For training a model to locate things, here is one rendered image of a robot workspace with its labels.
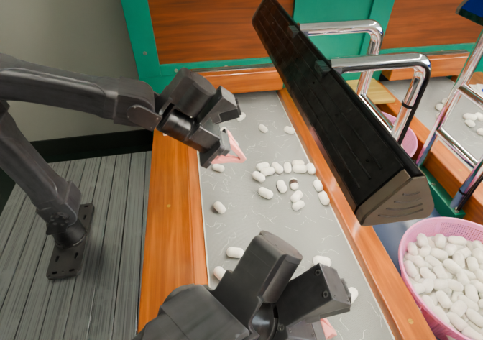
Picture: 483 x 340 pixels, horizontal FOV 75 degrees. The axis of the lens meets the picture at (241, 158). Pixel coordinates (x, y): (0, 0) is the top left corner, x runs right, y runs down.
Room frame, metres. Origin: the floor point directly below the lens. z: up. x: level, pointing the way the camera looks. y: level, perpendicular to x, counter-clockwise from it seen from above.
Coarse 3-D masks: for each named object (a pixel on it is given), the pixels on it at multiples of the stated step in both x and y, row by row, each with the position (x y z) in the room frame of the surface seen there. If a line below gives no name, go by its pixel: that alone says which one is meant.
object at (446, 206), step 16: (480, 32) 0.64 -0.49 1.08; (480, 48) 0.63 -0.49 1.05; (464, 64) 0.64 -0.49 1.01; (464, 80) 0.63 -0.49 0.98; (448, 96) 0.64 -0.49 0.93; (464, 96) 0.61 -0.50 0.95; (480, 96) 0.58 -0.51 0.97; (448, 112) 0.63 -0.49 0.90; (432, 128) 0.64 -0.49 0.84; (432, 144) 0.63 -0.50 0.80; (448, 144) 0.58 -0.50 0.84; (416, 160) 0.64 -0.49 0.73; (464, 160) 0.53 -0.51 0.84; (480, 160) 0.49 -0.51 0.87; (432, 176) 0.60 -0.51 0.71; (480, 176) 0.48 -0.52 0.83; (432, 192) 0.55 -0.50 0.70; (464, 192) 0.48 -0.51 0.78; (448, 208) 0.49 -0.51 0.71
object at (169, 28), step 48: (144, 0) 0.92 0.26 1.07; (192, 0) 0.96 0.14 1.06; (240, 0) 0.98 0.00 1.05; (288, 0) 1.00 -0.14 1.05; (336, 0) 1.02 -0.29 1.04; (384, 0) 1.04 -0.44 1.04; (432, 0) 1.08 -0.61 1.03; (144, 48) 0.92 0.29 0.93; (192, 48) 0.95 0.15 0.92; (240, 48) 0.98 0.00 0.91; (336, 48) 1.03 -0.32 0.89; (384, 48) 1.06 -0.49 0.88; (432, 48) 1.07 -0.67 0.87
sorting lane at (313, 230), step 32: (256, 96) 0.97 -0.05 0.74; (256, 128) 0.78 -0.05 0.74; (256, 160) 0.63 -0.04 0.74; (288, 160) 0.63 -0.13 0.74; (224, 192) 0.52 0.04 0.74; (256, 192) 0.52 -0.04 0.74; (288, 192) 0.52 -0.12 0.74; (224, 224) 0.42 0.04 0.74; (256, 224) 0.42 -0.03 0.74; (288, 224) 0.42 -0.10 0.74; (320, 224) 0.42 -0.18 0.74; (224, 256) 0.34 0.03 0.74; (352, 256) 0.34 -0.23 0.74; (352, 320) 0.22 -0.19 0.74; (384, 320) 0.22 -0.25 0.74
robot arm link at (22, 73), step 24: (0, 72) 0.41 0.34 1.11; (24, 72) 0.43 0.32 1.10; (48, 72) 0.45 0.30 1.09; (72, 72) 0.47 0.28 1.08; (0, 96) 0.41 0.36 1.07; (24, 96) 0.42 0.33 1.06; (48, 96) 0.43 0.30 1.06; (72, 96) 0.43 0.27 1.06; (96, 96) 0.44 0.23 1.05; (120, 96) 0.44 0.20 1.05; (144, 96) 0.46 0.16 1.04; (120, 120) 0.44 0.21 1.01
